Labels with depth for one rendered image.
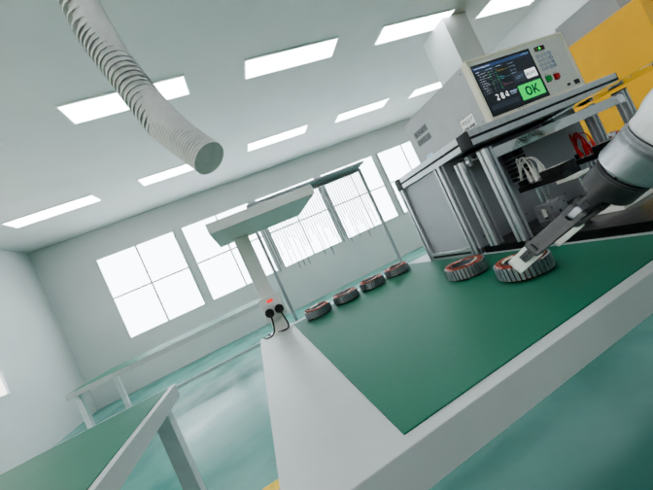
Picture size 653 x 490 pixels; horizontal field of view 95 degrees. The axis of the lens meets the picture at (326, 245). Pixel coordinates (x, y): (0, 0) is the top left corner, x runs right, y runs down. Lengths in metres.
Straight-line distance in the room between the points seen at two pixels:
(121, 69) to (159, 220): 5.73
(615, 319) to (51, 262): 7.95
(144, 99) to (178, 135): 0.25
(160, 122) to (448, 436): 1.51
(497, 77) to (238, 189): 6.54
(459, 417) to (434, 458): 0.05
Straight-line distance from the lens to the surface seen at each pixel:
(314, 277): 7.12
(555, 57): 1.40
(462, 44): 5.54
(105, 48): 1.90
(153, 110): 1.65
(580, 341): 0.53
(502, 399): 0.45
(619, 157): 0.59
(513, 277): 0.73
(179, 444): 1.38
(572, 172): 1.11
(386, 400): 0.48
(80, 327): 7.73
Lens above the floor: 0.98
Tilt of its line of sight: 1 degrees up
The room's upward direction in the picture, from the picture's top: 25 degrees counter-clockwise
